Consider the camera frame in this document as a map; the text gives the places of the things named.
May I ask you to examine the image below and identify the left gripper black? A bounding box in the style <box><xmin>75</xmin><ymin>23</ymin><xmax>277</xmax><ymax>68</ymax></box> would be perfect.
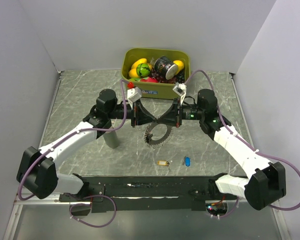
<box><xmin>107</xmin><ymin>98</ymin><xmax>156</xmax><ymax>128</ymax></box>

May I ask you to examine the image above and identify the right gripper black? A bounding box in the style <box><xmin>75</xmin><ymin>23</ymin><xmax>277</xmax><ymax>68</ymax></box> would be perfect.
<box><xmin>157</xmin><ymin>97</ymin><xmax>205</xmax><ymax>128</ymax></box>

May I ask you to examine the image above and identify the large keyring with small rings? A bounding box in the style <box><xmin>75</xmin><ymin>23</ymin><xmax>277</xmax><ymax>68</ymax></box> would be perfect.
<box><xmin>143</xmin><ymin>122</ymin><xmax>173</xmax><ymax>149</ymax></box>

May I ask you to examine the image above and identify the yellow tag key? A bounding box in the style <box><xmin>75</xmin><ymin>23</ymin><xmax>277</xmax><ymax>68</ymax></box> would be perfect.
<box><xmin>157</xmin><ymin>160</ymin><xmax>171</xmax><ymax>171</ymax></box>

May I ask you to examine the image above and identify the olive green plastic bin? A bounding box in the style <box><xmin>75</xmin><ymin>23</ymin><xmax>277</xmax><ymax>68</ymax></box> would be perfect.
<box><xmin>121</xmin><ymin>47</ymin><xmax>191</xmax><ymax>100</ymax></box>

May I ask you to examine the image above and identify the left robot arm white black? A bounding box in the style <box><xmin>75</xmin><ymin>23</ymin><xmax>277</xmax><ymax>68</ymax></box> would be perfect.
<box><xmin>16</xmin><ymin>87</ymin><xmax>156</xmax><ymax>201</ymax></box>

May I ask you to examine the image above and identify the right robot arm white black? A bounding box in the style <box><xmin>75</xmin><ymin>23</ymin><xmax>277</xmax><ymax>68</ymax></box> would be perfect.
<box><xmin>156</xmin><ymin>89</ymin><xmax>286</xmax><ymax>210</ymax></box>

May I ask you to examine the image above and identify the red toy fruit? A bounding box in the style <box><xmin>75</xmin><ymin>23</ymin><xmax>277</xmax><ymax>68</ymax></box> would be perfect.
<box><xmin>140</xmin><ymin>77</ymin><xmax>158</xmax><ymax>83</ymax></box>

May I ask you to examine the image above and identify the grey bottle with beige cap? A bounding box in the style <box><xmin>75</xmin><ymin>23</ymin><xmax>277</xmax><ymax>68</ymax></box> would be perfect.
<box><xmin>103</xmin><ymin>125</ymin><xmax>120</xmax><ymax>149</ymax></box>

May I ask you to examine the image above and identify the dark grapes bunch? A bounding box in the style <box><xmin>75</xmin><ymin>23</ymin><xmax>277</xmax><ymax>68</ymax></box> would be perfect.
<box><xmin>149</xmin><ymin>69</ymin><xmax>186</xmax><ymax>84</ymax></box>

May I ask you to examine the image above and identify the blue tag key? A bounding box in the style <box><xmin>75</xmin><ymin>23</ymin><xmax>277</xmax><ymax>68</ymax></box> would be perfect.
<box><xmin>182</xmin><ymin>156</ymin><xmax>191</xmax><ymax>167</ymax></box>

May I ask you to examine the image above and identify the green watermelon toy ball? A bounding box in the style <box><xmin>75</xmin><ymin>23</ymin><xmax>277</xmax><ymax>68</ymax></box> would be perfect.
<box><xmin>136</xmin><ymin>63</ymin><xmax>152</xmax><ymax>78</ymax></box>

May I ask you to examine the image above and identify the yellow toy mango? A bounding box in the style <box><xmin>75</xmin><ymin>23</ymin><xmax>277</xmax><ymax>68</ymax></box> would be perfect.
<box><xmin>131</xmin><ymin>58</ymin><xmax>148</xmax><ymax>69</ymax></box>

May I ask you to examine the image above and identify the black paper cup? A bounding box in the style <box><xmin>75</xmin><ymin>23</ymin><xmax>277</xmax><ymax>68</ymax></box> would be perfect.
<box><xmin>154</xmin><ymin>56</ymin><xmax>178</xmax><ymax>80</ymax></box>

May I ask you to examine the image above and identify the yellow toy lemon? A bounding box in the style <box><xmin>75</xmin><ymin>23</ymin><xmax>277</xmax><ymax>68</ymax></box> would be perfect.
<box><xmin>173</xmin><ymin>60</ymin><xmax>185</xmax><ymax>73</ymax></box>

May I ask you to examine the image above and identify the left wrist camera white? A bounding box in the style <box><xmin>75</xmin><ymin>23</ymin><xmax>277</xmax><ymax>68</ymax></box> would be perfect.
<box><xmin>127</xmin><ymin>82</ymin><xmax>142</xmax><ymax>107</ymax></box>

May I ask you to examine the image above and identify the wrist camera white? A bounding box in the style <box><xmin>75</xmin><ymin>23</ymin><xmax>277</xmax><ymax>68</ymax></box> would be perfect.
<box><xmin>127</xmin><ymin>82</ymin><xmax>142</xmax><ymax>107</ymax></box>
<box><xmin>172</xmin><ymin>82</ymin><xmax>187</xmax><ymax>105</ymax></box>

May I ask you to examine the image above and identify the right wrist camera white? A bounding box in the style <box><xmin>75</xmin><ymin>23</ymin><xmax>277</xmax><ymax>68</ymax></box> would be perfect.
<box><xmin>172</xmin><ymin>82</ymin><xmax>187</xmax><ymax>105</ymax></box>

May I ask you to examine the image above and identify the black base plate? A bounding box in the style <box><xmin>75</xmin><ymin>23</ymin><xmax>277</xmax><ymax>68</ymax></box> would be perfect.
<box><xmin>59</xmin><ymin>176</ymin><xmax>237</xmax><ymax>213</ymax></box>

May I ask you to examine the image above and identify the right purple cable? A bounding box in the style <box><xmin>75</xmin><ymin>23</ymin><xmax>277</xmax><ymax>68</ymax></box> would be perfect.
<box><xmin>183</xmin><ymin>69</ymin><xmax>300</xmax><ymax>220</ymax></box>

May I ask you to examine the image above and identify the purple cable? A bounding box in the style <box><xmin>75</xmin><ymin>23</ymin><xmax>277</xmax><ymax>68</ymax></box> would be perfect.
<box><xmin>17</xmin><ymin>79</ymin><xmax>128</xmax><ymax>228</ymax></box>
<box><xmin>183</xmin><ymin>69</ymin><xmax>300</xmax><ymax>220</ymax></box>

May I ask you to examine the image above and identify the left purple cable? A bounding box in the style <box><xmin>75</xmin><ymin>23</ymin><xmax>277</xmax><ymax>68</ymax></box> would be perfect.
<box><xmin>17</xmin><ymin>79</ymin><xmax>128</xmax><ymax>228</ymax></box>

